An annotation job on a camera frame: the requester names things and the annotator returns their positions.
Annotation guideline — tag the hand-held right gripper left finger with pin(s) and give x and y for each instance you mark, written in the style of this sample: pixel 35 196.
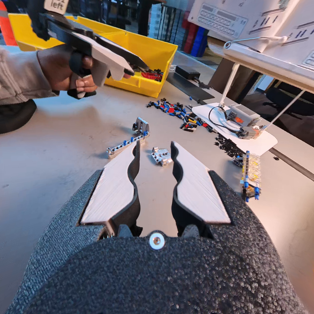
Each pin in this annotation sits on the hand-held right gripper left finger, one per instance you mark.
pixel 110 196

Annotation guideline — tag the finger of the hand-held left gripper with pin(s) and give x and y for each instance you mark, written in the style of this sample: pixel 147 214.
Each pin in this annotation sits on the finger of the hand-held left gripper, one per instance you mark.
pixel 127 55
pixel 112 61

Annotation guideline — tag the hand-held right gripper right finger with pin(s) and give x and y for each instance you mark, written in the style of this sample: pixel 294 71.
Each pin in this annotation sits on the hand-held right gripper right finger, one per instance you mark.
pixel 201 196

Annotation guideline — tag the yellow storage bin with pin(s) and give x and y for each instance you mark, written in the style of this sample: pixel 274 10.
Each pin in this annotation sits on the yellow storage bin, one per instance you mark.
pixel 152 56
pixel 27 29

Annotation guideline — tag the long grey beam with pins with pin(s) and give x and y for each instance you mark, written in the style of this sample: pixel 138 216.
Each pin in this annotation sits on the long grey beam with pins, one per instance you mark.
pixel 127 147

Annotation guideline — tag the instruction booklet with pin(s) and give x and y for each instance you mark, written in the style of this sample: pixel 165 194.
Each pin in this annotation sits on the instruction booklet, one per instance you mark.
pixel 245 14

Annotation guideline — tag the person's left hand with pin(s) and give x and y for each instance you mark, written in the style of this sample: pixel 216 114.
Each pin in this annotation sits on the person's left hand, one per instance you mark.
pixel 55 68

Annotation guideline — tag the orange traffic cone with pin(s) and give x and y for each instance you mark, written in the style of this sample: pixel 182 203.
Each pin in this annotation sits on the orange traffic cone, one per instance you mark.
pixel 6 22

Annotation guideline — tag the transparent brick assembly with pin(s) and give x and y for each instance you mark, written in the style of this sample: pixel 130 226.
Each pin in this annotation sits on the transparent brick assembly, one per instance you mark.
pixel 251 171

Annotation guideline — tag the pile of black pins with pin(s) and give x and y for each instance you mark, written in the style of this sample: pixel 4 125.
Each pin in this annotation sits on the pile of black pins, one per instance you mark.
pixel 230 147

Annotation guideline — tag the black power adapter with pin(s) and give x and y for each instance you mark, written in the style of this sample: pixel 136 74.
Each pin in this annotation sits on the black power adapter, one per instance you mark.
pixel 187 71

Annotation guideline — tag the stack of blue and red bins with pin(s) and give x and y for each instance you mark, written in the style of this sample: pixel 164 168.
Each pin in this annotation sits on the stack of blue and red bins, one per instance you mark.
pixel 196 36

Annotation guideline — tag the pile of small mixed pieces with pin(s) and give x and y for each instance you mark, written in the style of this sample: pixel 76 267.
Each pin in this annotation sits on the pile of small mixed pieces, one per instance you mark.
pixel 179 114

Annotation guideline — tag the grey motor with orange end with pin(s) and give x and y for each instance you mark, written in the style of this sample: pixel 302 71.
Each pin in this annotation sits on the grey motor with orange end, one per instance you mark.
pixel 250 132

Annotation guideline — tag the grey battery box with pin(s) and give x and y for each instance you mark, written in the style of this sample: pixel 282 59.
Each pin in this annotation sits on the grey battery box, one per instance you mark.
pixel 245 114

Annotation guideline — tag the person's black clothing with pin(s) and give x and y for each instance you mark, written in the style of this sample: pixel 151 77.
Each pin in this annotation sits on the person's black clothing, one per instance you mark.
pixel 14 115

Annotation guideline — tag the brown wooden panel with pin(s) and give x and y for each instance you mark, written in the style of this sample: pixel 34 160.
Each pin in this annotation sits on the brown wooden panel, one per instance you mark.
pixel 233 78

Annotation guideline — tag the black office chair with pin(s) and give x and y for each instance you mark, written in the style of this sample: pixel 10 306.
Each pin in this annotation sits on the black office chair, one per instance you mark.
pixel 287 100

